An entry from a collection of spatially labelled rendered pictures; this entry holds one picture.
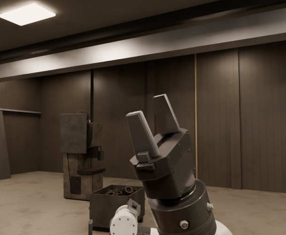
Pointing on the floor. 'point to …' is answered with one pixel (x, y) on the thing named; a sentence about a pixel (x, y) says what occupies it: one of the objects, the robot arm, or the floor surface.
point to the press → (80, 155)
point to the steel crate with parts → (113, 204)
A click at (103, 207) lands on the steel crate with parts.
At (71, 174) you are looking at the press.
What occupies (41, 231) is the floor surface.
